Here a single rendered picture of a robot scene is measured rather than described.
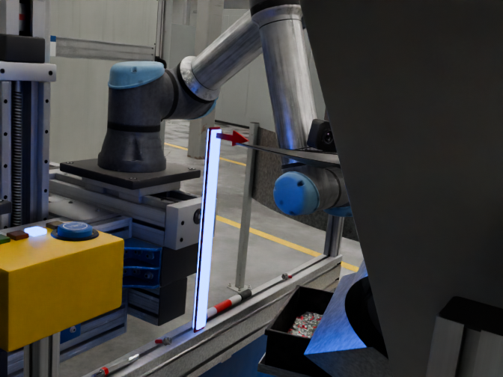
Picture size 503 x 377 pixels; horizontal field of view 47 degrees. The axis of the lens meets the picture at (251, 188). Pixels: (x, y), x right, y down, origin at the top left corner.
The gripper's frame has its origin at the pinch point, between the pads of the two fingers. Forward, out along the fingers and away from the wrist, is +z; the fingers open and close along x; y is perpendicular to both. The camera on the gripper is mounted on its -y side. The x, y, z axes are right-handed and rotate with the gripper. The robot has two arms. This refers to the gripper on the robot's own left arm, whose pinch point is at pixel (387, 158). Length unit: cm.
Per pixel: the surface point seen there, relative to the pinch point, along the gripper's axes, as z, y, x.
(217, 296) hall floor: -225, 1, 119
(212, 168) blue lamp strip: -9.0, -23.0, 7.6
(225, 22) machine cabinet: -1116, -9, -79
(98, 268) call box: 13.4, -34.7, 17.3
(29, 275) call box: 20.8, -40.4, 16.2
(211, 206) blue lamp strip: -9.3, -22.1, 13.4
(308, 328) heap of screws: -16.7, -0.9, 34.3
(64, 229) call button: 11.2, -39.4, 14.0
